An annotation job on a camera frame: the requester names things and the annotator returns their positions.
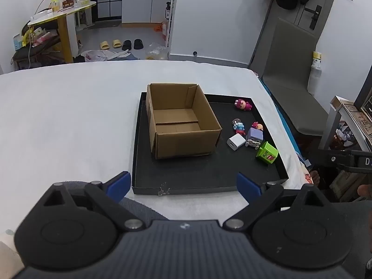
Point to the cream cloth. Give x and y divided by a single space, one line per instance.
8 261

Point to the clear plastic bag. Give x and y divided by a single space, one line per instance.
157 52

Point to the blue cartoon figurine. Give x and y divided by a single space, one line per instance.
239 127

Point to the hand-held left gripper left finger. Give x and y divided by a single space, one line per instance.
120 184

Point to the green monster cube toy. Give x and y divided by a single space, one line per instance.
267 152

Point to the yellow legged oval table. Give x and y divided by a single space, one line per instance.
65 35

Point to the yellow slipper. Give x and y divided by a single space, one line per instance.
104 45
117 43

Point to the person's foot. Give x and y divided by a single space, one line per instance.
314 178

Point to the purple bunny cube toy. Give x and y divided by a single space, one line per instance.
255 135

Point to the blue cartoon bed sheet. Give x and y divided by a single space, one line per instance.
287 128

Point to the white charger plug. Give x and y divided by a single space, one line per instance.
236 142

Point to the white power strip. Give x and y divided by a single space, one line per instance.
42 14

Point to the white cabinet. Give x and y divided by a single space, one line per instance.
139 4

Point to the black slipper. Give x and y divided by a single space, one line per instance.
126 45
138 44

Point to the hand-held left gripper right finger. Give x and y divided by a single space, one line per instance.
247 184

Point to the brown cardboard box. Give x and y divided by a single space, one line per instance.
174 142

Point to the white spray bottle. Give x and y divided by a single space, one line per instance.
168 11

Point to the person's right hand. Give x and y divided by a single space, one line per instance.
365 192

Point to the black tray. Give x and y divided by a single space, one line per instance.
203 171

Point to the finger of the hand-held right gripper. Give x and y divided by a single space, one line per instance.
337 158

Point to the brown haired girl figurine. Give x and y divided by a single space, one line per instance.
257 125

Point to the grey chair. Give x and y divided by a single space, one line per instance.
290 64

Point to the blue tissue box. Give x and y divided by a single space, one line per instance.
17 42

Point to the pink hooded figurine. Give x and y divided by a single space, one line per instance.
242 104

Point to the small orange object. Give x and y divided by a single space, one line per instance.
158 28

